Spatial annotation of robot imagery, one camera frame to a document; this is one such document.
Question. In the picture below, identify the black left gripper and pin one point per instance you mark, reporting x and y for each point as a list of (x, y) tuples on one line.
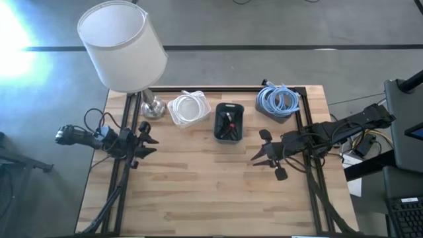
[(130, 143)]

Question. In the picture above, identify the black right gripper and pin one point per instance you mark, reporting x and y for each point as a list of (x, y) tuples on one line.
[(287, 147)]

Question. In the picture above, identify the dark teal plastic bin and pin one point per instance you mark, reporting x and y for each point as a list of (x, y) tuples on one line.
[(218, 132)]

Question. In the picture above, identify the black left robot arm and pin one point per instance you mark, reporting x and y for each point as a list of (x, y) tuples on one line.
[(79, 137)]

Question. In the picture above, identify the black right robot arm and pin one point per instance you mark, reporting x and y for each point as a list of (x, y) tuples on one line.
[(350, 124)]

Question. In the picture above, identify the grey translucent plastic bin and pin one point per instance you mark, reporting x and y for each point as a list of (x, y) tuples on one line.
[(274, 119)]

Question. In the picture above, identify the white translucent plastic bin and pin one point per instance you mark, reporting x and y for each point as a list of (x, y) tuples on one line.
[(172, 115)]

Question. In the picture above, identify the white paper sheet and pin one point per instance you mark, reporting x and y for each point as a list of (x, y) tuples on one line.
[(353, 178)]

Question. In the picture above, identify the black power box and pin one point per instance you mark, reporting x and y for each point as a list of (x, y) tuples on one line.
[(363, 147)]

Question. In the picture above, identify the white shade silver table lamp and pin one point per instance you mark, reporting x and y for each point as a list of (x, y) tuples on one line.
[(122, 46)]

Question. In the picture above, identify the black desk leg bar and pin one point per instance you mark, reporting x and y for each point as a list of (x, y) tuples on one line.
[(367, 167)]

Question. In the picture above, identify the black floor stand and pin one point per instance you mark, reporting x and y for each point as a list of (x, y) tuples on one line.
[(23, 162)]

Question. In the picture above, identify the grey side desk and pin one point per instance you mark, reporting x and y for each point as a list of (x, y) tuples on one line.
[(403, 132)]

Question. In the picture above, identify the blue-screen tablet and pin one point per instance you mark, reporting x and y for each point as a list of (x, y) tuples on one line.
[(416, 132)]

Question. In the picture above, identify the black keyboard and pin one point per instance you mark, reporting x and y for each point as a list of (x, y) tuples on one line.
[(406, 218)]

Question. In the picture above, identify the black monitor pole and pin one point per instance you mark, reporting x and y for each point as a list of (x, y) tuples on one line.
[(411, 82)]

